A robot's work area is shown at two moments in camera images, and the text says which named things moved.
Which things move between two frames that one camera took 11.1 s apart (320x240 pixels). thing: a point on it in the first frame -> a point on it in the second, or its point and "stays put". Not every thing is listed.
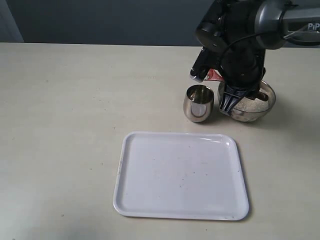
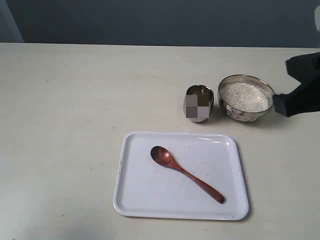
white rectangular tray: (180, 175) stays put
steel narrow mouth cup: (198, 103) stays put
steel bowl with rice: (247, 110) stays put
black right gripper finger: (231, 96) -> (305, 68)
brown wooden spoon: (260, 95) -> (164, 157)
